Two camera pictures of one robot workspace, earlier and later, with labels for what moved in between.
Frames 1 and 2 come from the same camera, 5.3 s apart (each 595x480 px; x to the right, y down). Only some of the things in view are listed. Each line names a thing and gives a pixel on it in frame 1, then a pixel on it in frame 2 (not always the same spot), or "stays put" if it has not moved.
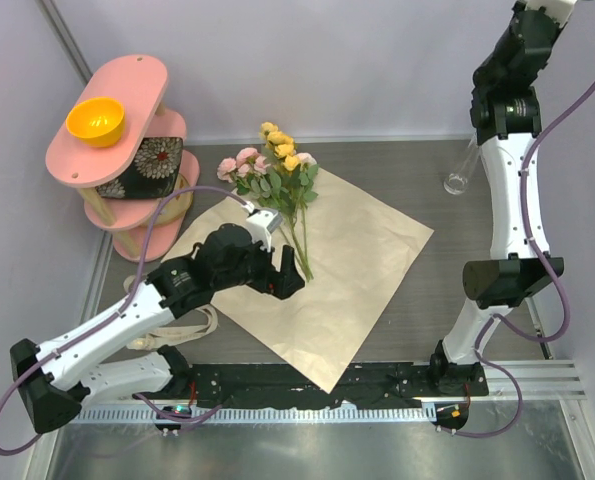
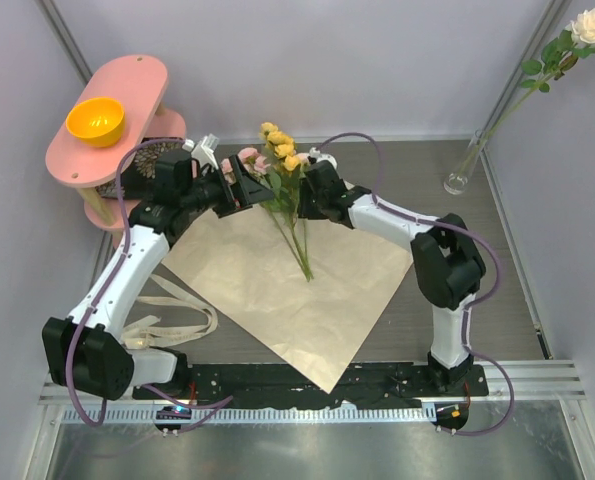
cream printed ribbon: (176, 333) stays put
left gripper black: (286, 281) → (254, 191)
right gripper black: (515, 9) → (305, 209)
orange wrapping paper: (352, 252) stays put
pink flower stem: (250, 169) stays put
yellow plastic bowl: (96, 122) stays put
